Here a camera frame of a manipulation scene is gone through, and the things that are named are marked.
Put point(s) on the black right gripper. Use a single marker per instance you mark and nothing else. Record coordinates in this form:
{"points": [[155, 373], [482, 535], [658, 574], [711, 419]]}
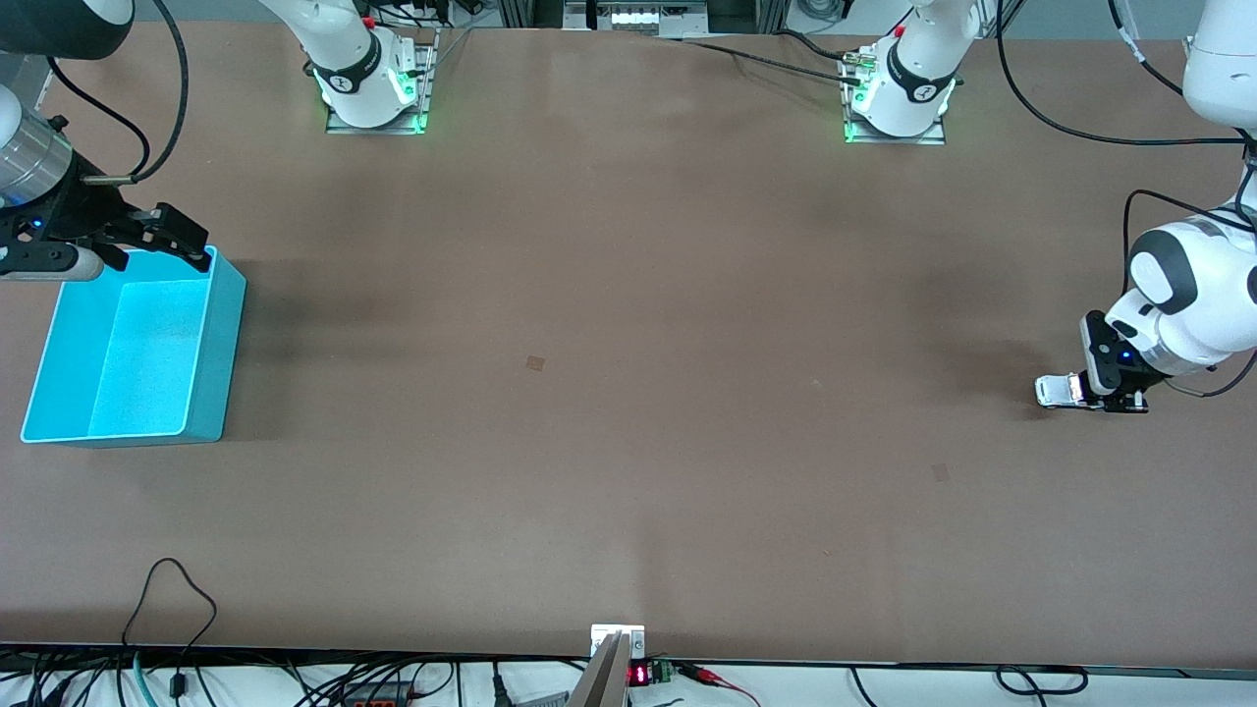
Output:
{"points": [[74, 215]]}

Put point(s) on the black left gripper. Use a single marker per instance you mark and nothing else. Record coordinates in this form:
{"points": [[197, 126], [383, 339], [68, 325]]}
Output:
{"points": [[1136, 382]]}

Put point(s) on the white jeep toy black roof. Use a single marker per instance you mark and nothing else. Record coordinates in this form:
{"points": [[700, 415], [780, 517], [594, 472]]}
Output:
{"points": [[1056, 391]]}

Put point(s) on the cyan plastic bin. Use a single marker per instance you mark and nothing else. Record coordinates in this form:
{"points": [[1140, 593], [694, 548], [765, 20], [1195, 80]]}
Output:
{"points": [[147, 353]]}

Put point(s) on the lit control box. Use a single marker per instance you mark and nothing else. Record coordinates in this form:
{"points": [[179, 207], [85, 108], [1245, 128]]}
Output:
{"points": [[638, 17]]}

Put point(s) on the red digit display module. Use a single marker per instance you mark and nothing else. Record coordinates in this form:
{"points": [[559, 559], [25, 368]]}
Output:
{"points": [[643, 675]]}

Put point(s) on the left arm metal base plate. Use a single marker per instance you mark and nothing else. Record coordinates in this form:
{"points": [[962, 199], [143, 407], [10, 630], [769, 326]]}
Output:
{"points": [[928, 139]]}

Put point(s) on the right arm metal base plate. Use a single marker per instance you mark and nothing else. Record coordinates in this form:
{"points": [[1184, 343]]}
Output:
{"points": [[429, 79]]}

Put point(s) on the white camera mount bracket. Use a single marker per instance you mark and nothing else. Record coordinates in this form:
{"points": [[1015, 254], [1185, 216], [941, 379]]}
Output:
{"points": [[619, 633]]}

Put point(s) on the grey aluminium camera bar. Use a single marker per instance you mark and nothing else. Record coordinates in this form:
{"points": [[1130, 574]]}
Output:
{"points": [[604, 682]]}

